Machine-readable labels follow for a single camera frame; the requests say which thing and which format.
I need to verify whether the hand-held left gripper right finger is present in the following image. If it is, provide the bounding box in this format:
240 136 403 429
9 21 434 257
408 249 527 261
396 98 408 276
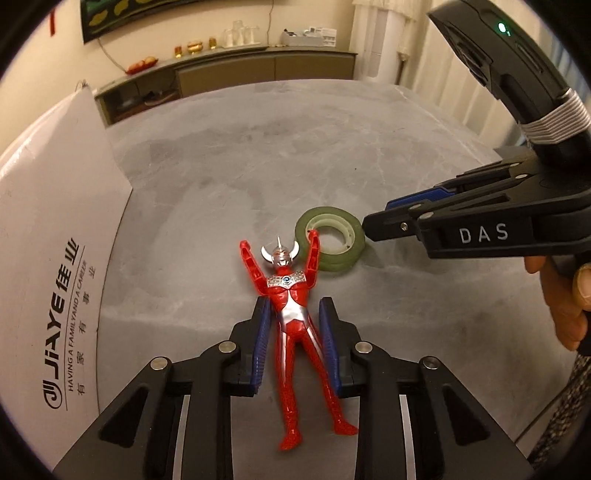
318 296 527 480

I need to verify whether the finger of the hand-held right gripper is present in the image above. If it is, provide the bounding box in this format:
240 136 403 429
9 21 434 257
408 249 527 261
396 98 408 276
386 156 540 212
362 198 459 244

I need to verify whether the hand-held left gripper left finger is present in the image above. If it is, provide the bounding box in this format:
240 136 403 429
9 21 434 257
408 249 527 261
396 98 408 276
51 296 271 480

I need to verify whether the red toy figure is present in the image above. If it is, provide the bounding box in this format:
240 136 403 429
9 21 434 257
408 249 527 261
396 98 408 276
239 235 360 452

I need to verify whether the green tape roll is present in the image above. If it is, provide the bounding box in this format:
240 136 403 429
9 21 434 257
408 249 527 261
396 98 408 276
293 206 367 273

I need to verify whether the white cardboard box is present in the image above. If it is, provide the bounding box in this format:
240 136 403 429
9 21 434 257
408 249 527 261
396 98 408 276
0 88 135 462

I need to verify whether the person's right hand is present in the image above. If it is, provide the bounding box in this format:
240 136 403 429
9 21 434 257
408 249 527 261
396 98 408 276
525 255 591 352

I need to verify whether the cream curtain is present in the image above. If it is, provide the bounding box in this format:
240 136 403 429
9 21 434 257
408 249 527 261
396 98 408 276
349 0 525 141

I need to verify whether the dark patterned rug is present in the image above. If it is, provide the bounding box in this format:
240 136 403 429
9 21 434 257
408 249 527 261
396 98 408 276
525 348 591 468

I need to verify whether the white box on sideboard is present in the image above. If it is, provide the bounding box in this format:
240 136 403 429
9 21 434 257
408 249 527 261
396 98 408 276
280 27 339 48

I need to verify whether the dark sideboard cabinet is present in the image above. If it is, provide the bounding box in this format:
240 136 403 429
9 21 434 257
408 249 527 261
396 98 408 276
94 45 359 126

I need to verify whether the group of clear glasses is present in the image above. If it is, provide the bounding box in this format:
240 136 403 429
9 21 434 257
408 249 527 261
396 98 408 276
223 20 260 48

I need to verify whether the plate of orange fruit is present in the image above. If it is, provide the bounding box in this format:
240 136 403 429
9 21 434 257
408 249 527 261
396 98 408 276
126 55 161 75

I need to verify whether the framed wall picture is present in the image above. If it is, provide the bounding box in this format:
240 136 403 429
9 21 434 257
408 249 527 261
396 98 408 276
80 0 274 45

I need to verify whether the black wall cable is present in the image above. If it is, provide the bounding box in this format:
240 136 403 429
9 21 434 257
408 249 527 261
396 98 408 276
96 36 127 75

